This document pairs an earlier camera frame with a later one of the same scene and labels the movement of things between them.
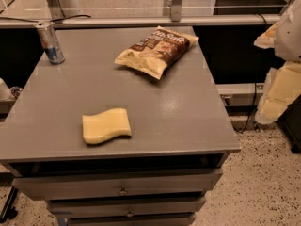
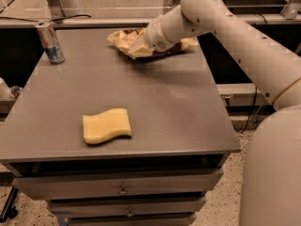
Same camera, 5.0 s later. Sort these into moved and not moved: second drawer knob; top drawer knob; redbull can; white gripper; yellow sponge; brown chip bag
Moved: white gripper; brown chip bag
Not moved: top drawer knob; yellow sponge; redbull can; second drawer knob
